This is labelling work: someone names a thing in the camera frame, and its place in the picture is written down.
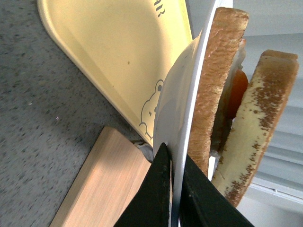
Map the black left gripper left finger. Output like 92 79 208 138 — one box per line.
114 143 170 227

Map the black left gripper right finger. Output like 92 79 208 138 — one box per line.
180 156 253 227

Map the white round plate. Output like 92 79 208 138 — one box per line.
153 0 233 227

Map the bread slice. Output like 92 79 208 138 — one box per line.
188 7 249 175
212 50 299 207

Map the bamboo cutting board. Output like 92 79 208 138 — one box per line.
50 127 151 227

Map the grey curtain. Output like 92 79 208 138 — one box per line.
233 0 303 227

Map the fake fried egg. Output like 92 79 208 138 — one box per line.
210 39 248 157

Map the yellow bear serving tray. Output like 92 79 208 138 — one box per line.
37 0 192 144

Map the metal cutting board handle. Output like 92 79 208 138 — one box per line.
134 140 153 152

